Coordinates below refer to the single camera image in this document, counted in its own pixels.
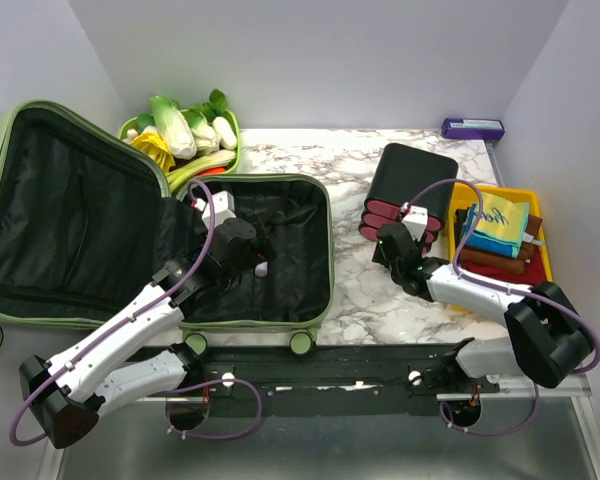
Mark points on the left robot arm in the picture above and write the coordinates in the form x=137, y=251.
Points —
x=71, y=391

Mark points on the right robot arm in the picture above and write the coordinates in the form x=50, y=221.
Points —
x=546, y=341

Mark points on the white radish toy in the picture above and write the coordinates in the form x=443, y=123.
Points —
x=228, y=138

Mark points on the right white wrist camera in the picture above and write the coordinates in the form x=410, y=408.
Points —
x=415, y=219

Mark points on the black case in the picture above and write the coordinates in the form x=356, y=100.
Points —
x=401, y=174

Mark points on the mushroom toy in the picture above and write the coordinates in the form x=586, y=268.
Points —
x=131, y=134

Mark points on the napa cabbage toy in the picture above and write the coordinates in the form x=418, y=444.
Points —
x=172, y=127

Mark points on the green hard-shell suitcase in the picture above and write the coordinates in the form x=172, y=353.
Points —
x=86, y=220

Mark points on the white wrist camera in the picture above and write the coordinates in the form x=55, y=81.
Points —
x=222, y=210
x=415, y=219

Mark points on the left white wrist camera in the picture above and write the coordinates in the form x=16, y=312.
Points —
x=222, y=210

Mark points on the bok choy toy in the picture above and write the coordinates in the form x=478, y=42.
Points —
x=205, y=137

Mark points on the yellow blue towel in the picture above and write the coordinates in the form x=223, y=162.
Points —
x=501, y=227

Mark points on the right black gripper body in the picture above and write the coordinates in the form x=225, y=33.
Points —
x=378, y=255

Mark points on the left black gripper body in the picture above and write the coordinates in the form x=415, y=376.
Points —
x=259, y=252

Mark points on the white lilac bottle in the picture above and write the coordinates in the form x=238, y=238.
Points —
x=261, y=270

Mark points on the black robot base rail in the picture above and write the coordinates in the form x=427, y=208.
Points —
x=342, y=380

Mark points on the celery stalk toy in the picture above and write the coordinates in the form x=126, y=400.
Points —
x=179, y=177

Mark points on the purple box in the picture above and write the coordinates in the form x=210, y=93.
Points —
x=472, y=129

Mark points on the dark red cloth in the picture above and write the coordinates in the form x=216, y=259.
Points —
x=534, y=278

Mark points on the green vegetable basket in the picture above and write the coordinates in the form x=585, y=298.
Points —
x=142, y=121

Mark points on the brown microfibre cloth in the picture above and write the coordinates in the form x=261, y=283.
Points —
x=528, y=257

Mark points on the green leafy vegetable toy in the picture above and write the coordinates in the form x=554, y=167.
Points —
x=216, y=105

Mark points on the yellow cabbage toy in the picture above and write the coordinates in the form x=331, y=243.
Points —
x=152, y=145

